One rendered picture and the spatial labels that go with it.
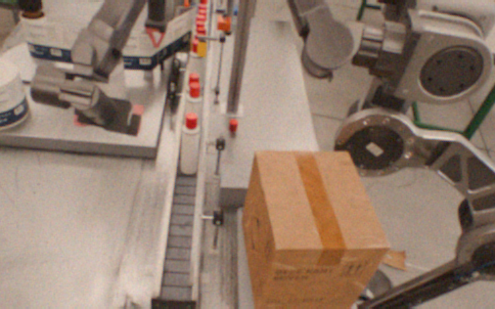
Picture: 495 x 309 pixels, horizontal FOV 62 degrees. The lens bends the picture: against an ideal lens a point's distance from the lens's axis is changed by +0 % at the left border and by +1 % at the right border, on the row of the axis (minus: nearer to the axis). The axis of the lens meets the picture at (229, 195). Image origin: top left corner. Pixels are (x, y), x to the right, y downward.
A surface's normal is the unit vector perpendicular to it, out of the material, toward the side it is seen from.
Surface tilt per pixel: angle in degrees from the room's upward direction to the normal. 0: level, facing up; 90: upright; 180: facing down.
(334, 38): 51
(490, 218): 90
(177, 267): 0
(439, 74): 90
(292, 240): 0
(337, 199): 0
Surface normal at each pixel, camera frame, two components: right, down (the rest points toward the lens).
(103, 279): 0.11, -0.69
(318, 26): -0.09, 0.10
